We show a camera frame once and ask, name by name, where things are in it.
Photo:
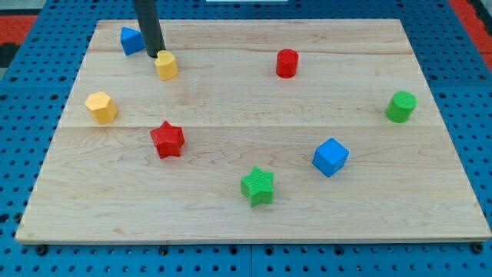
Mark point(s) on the wooden board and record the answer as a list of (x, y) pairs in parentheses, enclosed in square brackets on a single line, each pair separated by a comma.
[(273, 131)]

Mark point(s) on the blue cube block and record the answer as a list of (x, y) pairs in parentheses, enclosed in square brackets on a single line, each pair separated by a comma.
[(330, 157)]

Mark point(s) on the green star block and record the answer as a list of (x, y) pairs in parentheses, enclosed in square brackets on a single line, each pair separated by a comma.
[(258, 187)]

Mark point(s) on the green cylinder block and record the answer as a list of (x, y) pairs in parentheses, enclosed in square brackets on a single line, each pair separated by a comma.
[(401, 106)]

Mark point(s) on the yellow heart block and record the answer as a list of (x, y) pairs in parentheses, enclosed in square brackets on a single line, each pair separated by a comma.
[(166, 65)]

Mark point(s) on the red cylinder block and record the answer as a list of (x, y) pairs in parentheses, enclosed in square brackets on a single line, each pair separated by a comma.
[(287, 63)]

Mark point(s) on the red star block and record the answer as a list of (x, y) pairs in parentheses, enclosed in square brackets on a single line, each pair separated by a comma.
[(168, 140)]

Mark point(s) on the yellow hexagon block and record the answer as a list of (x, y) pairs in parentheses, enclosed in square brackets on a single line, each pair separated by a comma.
[(101, 107)]

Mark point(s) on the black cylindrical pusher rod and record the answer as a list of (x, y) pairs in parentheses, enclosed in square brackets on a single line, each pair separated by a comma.
[(148, 22)]

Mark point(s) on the blue triangle block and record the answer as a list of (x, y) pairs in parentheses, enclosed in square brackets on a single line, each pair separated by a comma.
[(131, 41)]

